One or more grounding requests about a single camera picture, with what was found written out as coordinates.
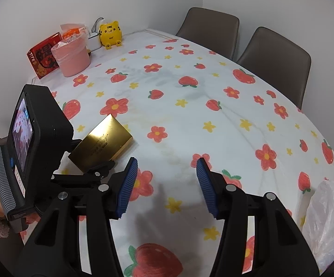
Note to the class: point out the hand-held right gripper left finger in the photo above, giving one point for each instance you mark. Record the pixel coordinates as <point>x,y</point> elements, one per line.
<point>128,187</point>

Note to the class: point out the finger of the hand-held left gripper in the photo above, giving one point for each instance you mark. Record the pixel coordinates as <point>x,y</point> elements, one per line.
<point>91,177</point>
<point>72,147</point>

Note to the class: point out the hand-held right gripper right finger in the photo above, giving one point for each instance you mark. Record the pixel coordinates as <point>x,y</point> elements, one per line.
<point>206,187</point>

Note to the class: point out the gold box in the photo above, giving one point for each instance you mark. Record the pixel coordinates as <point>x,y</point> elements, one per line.
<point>103,145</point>

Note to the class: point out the pink round bucket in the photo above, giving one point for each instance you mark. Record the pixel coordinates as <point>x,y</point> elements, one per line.
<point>71,57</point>

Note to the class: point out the floral strawberry tablecloth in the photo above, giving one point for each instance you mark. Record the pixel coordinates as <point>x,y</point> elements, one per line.
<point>169,106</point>

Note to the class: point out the yellow tiger toy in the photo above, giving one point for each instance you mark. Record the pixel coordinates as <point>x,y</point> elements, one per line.
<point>110,34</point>

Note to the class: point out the white knotted plastic bag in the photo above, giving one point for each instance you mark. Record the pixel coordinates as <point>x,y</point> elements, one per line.
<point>325,228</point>

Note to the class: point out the brown dining chair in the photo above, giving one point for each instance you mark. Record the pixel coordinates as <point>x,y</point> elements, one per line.
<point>273,63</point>
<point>207,28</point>

